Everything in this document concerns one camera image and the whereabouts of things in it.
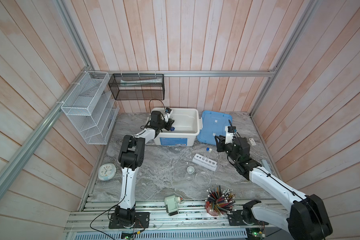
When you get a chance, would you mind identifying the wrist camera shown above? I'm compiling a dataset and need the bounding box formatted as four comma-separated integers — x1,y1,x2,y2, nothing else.
164,108,174,124
225,126,237,144

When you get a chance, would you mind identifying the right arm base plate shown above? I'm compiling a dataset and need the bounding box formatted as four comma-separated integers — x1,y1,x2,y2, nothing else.
228,210,269,227

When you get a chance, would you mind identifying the blue plastic bin lid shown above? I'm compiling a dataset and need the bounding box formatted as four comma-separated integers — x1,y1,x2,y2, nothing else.
197,111,233,146

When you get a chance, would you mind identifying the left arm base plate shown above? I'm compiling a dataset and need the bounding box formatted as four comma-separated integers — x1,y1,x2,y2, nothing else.
109,212,150,229

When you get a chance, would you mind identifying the cup of coloured pencils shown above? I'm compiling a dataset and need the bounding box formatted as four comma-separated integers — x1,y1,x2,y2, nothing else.
205,185,236,217

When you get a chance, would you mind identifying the green white box device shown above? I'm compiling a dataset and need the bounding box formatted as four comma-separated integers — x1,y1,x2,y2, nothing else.
164,195,184,216

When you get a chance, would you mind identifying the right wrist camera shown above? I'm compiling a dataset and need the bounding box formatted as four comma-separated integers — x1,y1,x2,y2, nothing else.
225,126,237,144

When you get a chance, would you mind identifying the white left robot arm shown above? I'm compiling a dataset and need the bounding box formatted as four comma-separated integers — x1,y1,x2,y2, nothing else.
110,108,175,228

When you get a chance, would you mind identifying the black mesh wall shelf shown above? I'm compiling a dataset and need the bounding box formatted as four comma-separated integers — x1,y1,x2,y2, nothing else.
108,73,166,101

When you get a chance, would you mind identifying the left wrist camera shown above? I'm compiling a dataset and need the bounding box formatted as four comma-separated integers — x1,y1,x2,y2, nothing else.
164,108,174,124

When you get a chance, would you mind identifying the blue capped test tube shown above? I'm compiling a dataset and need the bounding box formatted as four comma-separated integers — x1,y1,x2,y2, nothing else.
204,148,210,160

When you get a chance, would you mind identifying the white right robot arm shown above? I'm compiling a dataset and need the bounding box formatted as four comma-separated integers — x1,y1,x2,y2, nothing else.
215,134,333,240

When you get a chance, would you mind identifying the white wire wall rack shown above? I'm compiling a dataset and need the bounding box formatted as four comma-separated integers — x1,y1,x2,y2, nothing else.
61,71,120,145

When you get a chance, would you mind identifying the white plastic storage bin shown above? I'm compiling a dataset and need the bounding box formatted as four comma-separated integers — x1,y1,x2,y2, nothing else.
146,108,203,147

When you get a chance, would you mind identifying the aluminium horizontal wall rail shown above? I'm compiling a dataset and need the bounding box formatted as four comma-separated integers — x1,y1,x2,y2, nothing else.
93,70,276,78

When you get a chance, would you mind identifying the white test tube rack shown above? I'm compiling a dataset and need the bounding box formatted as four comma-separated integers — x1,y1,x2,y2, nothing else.
192,154,217,172

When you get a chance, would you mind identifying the small glass dish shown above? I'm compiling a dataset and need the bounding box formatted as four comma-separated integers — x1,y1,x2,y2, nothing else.
187,166,195,174

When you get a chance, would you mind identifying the round white wall clock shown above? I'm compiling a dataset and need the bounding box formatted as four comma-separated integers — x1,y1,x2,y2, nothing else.
98,163,116,181

